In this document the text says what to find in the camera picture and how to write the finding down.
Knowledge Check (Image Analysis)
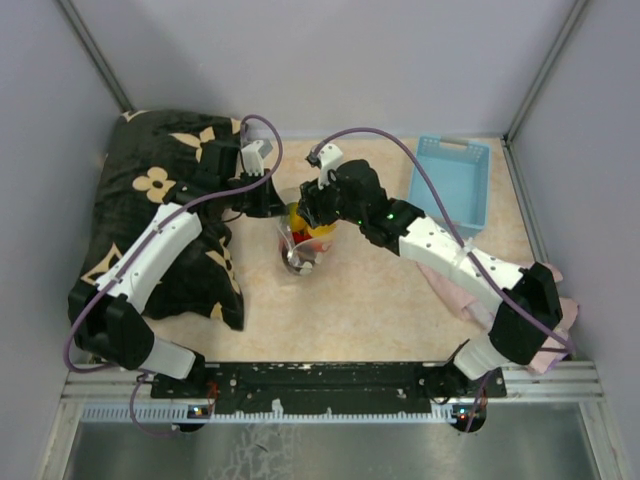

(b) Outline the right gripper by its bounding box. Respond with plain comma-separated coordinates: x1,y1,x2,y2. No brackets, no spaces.
297,166,365,229

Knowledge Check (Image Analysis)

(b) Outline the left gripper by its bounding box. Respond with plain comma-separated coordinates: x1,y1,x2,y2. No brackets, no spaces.
220,168,289,218

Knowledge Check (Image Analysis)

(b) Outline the green orange toy mango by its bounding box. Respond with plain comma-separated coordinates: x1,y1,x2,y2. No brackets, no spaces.
289,202,306,232

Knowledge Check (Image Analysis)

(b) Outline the dark brown toy fruit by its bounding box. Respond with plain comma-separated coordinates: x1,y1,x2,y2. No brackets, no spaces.
280,245,322,276

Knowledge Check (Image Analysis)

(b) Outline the clear dotted zip bag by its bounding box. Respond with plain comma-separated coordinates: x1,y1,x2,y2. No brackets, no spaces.
276,188,337,276

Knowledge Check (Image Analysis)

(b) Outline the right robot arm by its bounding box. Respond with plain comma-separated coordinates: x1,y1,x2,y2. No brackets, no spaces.
298,160,563,396

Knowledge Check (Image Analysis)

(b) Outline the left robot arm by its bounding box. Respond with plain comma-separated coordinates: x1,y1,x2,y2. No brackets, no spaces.
63,139,283,397

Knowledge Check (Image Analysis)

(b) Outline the black floral pillow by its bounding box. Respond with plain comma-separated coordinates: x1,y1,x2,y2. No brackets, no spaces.
67,108,250,332

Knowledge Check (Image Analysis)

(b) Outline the blue plastic basket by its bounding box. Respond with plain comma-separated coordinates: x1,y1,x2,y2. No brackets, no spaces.
415,135,492,239

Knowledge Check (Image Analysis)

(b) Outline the pink cloth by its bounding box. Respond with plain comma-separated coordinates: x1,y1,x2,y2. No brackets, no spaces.
417,259,581,375

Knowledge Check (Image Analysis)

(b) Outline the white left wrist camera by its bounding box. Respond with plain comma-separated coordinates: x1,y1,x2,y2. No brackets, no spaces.
240,140,273,177

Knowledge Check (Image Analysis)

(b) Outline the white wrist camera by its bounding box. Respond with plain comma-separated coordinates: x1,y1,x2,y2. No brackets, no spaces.
240,140,273,177
307,143,343,189

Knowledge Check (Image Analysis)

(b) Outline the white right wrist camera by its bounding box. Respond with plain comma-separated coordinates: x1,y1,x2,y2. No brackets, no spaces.
307,143,343,189

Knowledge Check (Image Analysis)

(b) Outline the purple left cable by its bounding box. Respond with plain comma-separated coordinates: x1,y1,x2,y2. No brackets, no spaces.
64,114,284,441

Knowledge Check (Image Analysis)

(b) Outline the purple cable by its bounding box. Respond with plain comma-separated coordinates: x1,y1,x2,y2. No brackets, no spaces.
64,114,284,441
305,127,574,435

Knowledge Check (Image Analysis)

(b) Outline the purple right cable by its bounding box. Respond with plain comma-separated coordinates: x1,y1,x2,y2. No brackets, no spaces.
305,127,574,435

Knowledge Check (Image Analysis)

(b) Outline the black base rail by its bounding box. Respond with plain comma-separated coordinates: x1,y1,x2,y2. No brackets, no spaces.
151,362,506,415

